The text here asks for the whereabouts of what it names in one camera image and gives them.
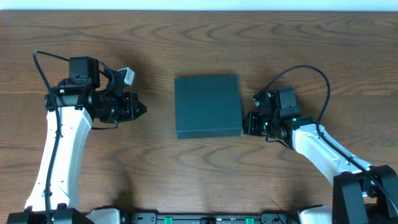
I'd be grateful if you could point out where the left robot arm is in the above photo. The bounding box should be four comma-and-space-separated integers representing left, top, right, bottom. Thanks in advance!
7, 57, 147, 223

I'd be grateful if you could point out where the black gift box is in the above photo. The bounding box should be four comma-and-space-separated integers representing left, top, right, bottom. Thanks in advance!
175, 75, 243, 139

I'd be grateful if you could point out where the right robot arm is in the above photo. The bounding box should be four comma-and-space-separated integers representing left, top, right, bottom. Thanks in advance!
243, 88, 397, 223

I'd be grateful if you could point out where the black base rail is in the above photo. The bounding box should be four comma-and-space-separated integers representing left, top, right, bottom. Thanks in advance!
121, 212, 300, 224

